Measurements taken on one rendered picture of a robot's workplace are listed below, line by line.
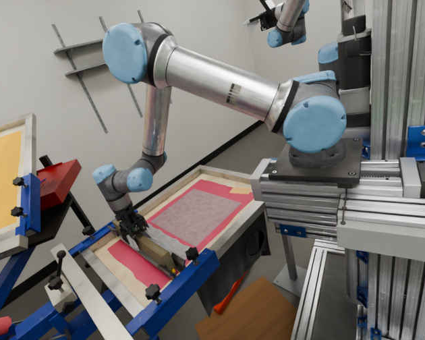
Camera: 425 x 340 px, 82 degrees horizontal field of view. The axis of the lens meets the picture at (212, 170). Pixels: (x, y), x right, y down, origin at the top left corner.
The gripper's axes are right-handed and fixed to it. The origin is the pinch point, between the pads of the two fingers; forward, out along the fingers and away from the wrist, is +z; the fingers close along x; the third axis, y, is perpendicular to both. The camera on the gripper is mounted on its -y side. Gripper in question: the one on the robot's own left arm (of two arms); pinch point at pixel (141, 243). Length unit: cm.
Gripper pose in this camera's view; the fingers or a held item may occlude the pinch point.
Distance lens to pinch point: 106.4
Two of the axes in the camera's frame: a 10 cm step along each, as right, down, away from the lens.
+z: 2.7, 8.6, 4.4
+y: 7.0, 1.4, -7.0
